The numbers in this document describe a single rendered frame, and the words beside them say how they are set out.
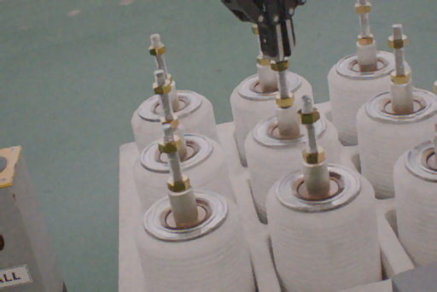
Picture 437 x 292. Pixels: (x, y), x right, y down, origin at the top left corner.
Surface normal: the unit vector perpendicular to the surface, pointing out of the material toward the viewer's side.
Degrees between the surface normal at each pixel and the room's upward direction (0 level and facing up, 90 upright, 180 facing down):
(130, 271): 0
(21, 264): 90
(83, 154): 0
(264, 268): 0
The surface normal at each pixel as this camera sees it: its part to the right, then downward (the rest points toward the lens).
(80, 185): -0.17, -0.89
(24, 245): 0.11, 0.40
